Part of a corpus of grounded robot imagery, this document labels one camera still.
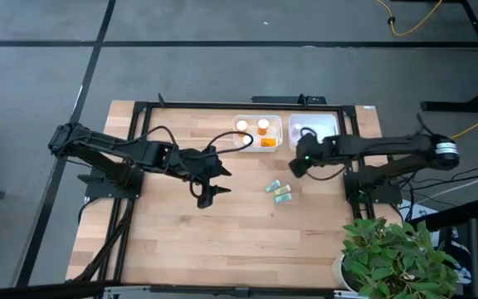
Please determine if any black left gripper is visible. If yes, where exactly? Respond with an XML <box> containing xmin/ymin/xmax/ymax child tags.
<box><xmin>166</xmin><ymin>148</ymin><xmax>232</xmax><ymax>195</ymax></box>

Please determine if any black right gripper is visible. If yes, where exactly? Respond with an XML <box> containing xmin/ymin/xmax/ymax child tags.
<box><xmin>288</xmin><ymin>135</ymin><xmax>335</xmax><ymax>179</ymax></box>

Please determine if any white plastic bin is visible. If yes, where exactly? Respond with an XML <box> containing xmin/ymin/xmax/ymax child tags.
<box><xmin>287</xmin><ymin>113</ymin><xmax>339</xmax><ymax>151</ymax></box>
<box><xmin>232</xmin><ymin>114</ymin><xmax>284</xmax><ymax>153</ymax></box>

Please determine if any black mounting bar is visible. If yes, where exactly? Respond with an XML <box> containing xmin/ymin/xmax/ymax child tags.
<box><xmin>250</xmin><ymin>93</ymin><xmax>328</xmax><ymax>105</ymax></box>

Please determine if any white plant pot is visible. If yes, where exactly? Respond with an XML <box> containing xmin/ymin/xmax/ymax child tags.
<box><xmin>332</xmin><ymin>252</ymin><xmax>363</xmax><ymax>294</ymax></box>

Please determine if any green leafy plant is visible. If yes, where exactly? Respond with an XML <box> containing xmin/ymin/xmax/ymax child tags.
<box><xmin>341</xmin><ymin>218</ymin><xmax>460</xmax><ymax>299</ymax></box>

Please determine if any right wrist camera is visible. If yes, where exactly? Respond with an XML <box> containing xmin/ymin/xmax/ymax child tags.
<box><xmin>295</xmin><ymin>135</ymin><xmax>319</xmax><ymax>164</ymax></box>

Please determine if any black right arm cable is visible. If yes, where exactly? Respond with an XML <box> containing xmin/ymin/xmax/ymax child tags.
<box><xmin>305</xmin><ymin>164</ymin><xmax>348</xmax><ymax>182</ymax></box>

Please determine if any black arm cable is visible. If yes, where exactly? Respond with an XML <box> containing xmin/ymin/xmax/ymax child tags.
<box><xmin>139</xmin><ymin>125</ymin><xmax>255</xmax><ymax>199</ymax></box>
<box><xmin>305</xmin><ymin>164</ymin><xmax>348</xmax><ymax>182</ymax></box>

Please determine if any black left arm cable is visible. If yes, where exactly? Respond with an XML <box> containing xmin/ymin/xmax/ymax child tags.
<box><xmin>139</xmin><ymin>125</ymin><xmax>255</xmax><ymax>199</ymax></box>

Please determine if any black aluminium table frame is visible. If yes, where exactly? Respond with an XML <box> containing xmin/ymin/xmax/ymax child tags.
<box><xmin>66</xmin><ymin>99</ymin><xmax>375</xmax><ymax>287</ymax></box>

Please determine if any black and silver rail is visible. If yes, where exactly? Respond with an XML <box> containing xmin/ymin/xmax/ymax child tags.
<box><xmin>101</xmin><ymin>284</ymin><xmax>348</xmax><ymax>299</ymax></box>

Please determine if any white cable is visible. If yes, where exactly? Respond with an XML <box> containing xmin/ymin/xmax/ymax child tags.
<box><xmin>408</xmin><ymin>165</ymin><xmax>478</xmax><ymax>207</ymax></box>

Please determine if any yellow cable with black connector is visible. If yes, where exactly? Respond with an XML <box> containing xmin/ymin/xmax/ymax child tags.
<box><xmin>374</xmin><ymin>0</ymin><xmax>444</xmax><ymax>37</ymax></box>

